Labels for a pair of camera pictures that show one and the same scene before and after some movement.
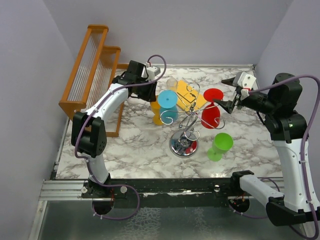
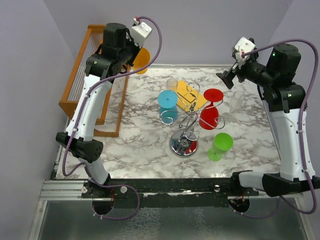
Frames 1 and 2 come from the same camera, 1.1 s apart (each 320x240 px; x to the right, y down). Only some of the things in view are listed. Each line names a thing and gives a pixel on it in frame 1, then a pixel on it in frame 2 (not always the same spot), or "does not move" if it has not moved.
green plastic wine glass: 222,143 does not move
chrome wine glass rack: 184,143 does not move
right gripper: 228,105 → 227,76
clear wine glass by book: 171,84 does not move
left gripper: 150,96 → 136,48
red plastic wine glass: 210,116 does not move
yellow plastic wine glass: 155,108 → 142,59
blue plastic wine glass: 168,100 does not move
